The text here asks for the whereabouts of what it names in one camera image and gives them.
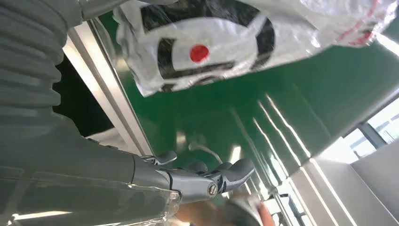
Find green conveyor belt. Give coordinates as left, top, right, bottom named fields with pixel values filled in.
left=99, top=12, right=399, bottom=191

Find aluminium conveyor frame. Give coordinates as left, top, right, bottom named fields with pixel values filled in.
left=62, top=18, right=399, bottom=226

